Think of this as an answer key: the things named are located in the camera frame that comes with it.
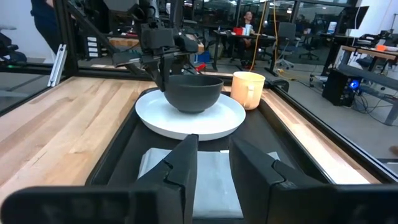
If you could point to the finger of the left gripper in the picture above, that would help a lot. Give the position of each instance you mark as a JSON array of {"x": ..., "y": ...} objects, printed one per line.
[
  {"x": 156, "y": 71},
  {"x": 167, "y": 67}
]

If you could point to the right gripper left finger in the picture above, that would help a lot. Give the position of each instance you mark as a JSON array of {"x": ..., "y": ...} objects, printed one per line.
[{"x": 124, "y": 205}]

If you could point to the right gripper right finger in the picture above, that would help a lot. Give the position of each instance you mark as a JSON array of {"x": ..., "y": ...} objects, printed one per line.
[{"x": 295, "y": 205}]

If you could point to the black bowl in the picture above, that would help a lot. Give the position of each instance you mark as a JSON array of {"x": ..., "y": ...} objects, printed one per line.
[{"x": 192, "y": 93}]

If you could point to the white round plate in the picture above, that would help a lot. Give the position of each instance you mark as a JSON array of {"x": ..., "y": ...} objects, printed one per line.
[{"x": 192, "y": 124}]

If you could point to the beige ceramic mug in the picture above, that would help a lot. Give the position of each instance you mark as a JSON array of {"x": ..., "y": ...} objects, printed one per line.
[{"x": 245, "y": 90}]

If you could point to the grey cloth napkin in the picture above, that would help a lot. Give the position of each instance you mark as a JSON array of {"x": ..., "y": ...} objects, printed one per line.
[{"x": 214, "y": 180}]

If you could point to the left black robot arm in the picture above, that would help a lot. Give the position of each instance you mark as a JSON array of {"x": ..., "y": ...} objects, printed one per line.
[{"x": 149, "y": 12}]

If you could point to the black plastic tray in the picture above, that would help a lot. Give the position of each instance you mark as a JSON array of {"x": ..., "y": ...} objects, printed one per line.
[{"x": 124, "y": 143}]

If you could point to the small red object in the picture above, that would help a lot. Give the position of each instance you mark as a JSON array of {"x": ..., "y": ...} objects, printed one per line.
[{"x": 200, "y": 67}]

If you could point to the blue storage bin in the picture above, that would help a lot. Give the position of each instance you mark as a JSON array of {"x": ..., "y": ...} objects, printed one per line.
[{"x": 202, "y": 57}]

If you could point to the black drawer cabinet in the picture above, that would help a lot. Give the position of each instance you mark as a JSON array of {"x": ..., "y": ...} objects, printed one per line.
[{"x": 91, "y": 51}]

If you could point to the red cup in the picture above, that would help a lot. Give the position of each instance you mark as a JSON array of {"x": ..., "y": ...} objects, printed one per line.
[{"x": 237, "y": 31}]

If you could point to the white cup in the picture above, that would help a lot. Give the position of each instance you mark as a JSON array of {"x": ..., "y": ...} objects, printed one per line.
[{"x": 248, "y": 30}]

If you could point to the person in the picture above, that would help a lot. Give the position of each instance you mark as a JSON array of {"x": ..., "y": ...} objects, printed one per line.
[
  {"x": 247, "y": 18},
  {"x": 46, "y": 21}
]

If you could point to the black office desk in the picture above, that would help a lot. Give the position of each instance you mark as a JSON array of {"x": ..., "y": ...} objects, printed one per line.
[{"x": 261, "y": 37}]

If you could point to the aluminium extrusion bar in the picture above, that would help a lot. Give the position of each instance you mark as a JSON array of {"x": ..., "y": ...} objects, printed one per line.
[{"x": 57, "y": 65}]

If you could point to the grey office chair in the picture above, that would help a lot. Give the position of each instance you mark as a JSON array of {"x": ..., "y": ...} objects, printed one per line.
[{"x": 286, "y": 34}]

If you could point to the black computer tower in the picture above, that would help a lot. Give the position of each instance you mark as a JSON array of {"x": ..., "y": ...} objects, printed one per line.
[{"x": 340, "y": 87}]

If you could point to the dark office chair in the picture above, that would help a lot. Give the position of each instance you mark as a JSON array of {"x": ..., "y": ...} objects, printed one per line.
[{"x": 9, "y": 46}]

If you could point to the wooden workbench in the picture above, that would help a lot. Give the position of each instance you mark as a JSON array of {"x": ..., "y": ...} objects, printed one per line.
[{"x": 370, "y": 53}]

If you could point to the small orange object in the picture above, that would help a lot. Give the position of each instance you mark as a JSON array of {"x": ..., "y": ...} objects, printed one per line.
[{"x": 381, "y": 48}]

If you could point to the black monitor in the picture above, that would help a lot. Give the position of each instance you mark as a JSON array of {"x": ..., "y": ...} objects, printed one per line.
[{"x": 353, "y": 18}]

